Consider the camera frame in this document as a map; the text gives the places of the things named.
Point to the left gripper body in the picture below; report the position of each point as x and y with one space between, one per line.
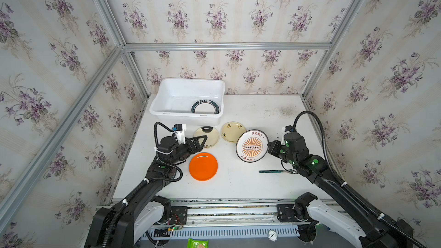
192 145

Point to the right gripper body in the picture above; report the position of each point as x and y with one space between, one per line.
274 148

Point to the white plate with sunburst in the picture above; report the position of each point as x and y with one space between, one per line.
252 146

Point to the orange plate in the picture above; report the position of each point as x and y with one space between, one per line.
203 167

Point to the white plate green red rim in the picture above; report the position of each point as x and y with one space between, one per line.
205 106

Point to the cream plate with small motifs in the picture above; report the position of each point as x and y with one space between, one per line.
232 131

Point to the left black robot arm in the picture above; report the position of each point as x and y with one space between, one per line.
122 225

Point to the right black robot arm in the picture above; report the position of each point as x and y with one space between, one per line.
363 225

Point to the white plastic bin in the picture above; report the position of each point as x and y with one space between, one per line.
175 97

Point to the cream plate with black patch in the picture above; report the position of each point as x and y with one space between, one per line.
211 133

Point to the small round gauge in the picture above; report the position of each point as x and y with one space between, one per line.
272 235

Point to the green snack packet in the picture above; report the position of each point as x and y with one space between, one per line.
197 243

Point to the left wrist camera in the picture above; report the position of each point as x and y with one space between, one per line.
179 133

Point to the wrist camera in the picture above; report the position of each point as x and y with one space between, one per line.
179 133
286 130

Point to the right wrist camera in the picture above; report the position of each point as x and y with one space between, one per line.
286 130

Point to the fork with green handle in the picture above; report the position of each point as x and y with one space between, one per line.
271 171

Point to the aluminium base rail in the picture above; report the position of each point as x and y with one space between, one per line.
223 219

